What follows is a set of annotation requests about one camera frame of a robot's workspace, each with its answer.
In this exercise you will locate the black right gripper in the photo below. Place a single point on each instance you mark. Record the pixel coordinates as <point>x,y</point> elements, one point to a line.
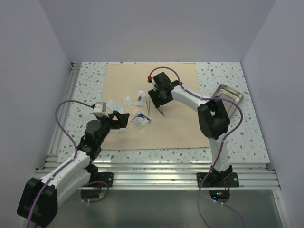
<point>153,94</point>

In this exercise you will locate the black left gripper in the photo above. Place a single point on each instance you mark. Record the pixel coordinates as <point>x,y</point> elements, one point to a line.
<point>120,123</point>

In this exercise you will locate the steel tweezers diagonal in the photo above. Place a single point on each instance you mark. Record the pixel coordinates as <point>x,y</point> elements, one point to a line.
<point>160,110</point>

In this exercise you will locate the steel tweezers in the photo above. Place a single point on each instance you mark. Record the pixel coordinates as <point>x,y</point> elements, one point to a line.
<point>148,104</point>

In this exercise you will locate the long white printed packet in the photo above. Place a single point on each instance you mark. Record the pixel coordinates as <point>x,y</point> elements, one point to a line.
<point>114,106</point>

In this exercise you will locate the white pouch dark item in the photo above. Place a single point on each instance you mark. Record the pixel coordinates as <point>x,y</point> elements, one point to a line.
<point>141,98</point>

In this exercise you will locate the blue white gauze packet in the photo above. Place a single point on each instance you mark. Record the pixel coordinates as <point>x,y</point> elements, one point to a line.
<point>140,121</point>

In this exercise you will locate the stainless steel tray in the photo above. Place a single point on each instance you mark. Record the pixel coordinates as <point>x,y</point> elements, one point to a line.
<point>229,93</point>

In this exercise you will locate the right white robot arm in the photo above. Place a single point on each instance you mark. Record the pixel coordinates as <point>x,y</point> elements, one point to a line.
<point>212,116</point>

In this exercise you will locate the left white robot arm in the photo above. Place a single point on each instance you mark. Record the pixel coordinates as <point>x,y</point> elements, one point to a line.
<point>42,197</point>

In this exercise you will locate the clear packet near left gripper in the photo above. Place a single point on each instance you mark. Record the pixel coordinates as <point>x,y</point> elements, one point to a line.
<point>119,130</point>

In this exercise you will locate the small white sachet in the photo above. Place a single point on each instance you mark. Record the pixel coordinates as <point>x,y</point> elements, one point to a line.
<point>127,100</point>

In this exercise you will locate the beige cloth mat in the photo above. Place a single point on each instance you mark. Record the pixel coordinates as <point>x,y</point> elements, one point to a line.
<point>178,129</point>

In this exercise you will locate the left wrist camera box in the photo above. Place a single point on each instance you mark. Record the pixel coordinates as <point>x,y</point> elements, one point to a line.
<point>100,109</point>

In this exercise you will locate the red cable connector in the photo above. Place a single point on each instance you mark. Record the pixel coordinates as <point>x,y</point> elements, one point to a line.
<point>149,79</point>

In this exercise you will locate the aluminium frame rails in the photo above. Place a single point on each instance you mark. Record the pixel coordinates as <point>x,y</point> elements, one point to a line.
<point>168,169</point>

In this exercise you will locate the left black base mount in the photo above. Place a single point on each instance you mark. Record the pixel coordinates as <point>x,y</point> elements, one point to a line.
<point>100,179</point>

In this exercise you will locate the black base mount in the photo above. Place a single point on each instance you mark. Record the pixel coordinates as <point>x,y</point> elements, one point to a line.
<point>100,179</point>
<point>216,179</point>

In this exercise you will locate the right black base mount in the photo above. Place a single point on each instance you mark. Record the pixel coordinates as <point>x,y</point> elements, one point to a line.
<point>216,179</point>

